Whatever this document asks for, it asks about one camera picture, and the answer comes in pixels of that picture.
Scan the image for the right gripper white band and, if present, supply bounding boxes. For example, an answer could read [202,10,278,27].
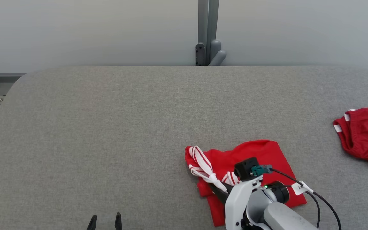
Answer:
[209,175,290,230]

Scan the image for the red shirt with striped sleeves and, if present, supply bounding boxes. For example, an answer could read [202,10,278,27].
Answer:
[185,139,308,227]

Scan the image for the red shorts with white stripes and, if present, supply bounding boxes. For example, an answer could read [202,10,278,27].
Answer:
[333,107,368,173]

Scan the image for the white printed cable label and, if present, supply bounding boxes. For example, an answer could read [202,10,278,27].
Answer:
[291,181,314,196]

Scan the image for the thin black cable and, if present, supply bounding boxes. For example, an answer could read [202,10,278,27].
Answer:
[285,184,321,229]

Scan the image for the grey metal partition post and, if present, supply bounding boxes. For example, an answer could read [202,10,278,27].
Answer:
[195,0,227,66]

